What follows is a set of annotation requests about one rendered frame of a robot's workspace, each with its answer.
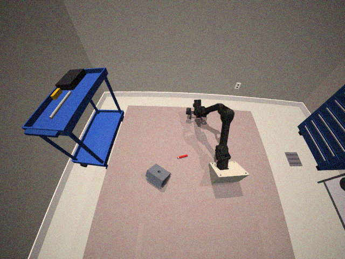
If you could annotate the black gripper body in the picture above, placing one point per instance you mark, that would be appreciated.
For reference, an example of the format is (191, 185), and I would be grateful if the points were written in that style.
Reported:
(189, 111)

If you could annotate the light grey panel with hole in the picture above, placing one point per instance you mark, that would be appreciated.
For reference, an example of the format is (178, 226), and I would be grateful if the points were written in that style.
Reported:
(157, 175)

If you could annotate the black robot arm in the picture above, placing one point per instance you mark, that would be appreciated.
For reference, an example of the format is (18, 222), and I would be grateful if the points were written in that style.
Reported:
(226, 116)

